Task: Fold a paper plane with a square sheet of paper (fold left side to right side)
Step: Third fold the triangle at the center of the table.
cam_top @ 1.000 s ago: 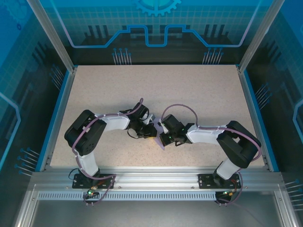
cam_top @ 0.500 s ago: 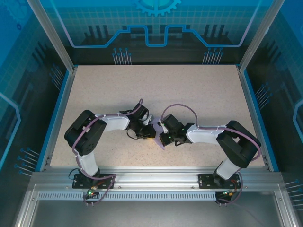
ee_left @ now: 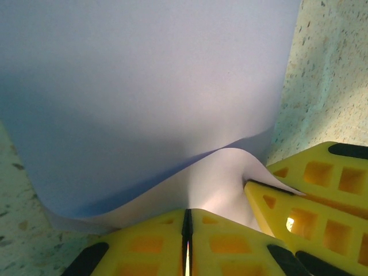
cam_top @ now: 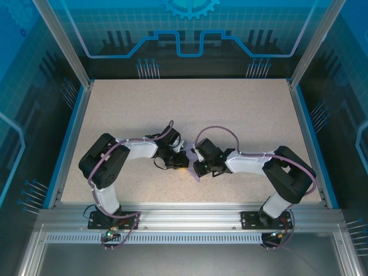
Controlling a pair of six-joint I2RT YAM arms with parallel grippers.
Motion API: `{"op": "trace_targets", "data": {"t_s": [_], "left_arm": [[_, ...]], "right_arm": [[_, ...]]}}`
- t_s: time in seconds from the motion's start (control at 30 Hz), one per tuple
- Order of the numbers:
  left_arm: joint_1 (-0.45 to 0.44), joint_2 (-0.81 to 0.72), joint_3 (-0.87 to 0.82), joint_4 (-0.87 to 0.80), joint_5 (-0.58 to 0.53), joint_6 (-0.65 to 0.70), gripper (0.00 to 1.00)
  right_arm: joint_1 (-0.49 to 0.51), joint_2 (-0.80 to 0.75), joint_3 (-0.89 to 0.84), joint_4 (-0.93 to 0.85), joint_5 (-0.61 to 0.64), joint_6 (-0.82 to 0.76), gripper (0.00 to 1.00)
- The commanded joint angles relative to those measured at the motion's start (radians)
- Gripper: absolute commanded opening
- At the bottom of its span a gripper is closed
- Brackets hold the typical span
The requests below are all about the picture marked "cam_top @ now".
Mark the aluminium cross beam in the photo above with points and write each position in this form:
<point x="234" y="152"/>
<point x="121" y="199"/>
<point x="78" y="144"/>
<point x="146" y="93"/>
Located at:
<point x="189" y="215"/>

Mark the aluminium frame post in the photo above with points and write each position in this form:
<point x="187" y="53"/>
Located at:
<point x="66" y="49"/>
<point x="313" y="43"/>

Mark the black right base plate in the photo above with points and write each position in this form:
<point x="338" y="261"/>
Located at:
<point x="250" y="221"/>

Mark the aluminium side rail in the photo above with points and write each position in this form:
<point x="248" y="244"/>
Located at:
<point x="307" y="143"/>
<point x="73" y="138"/>

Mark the aluminium lower frame rail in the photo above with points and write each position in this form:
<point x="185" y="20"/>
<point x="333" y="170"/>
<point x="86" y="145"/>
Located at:
<point x="31" y="253"/>
<point x="346" y="253"/>

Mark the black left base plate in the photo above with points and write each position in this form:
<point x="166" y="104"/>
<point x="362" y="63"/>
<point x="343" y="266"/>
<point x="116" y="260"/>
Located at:
<point x="95" y="222"/>

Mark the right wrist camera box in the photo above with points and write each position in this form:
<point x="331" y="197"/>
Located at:
<point x="199" y="155"/>

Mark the blue table edge strip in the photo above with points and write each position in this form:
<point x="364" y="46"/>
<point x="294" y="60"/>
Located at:
<point x="316" y="143"/>
<point x="64" y="143"/>

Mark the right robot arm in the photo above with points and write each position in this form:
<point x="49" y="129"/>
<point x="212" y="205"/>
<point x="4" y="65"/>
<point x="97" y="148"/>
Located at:
<point x="299" y="187"/>

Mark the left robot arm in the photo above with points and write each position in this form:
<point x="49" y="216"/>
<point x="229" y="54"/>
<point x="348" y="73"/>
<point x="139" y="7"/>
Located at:
<point x="112" y="172"/>

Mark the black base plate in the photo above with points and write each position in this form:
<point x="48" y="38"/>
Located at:
<point x="95" y="222"/>
<point x="250" y="221"/>

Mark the lilac paper sheet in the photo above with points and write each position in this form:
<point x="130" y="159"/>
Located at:
<point x="192" y="153"/>

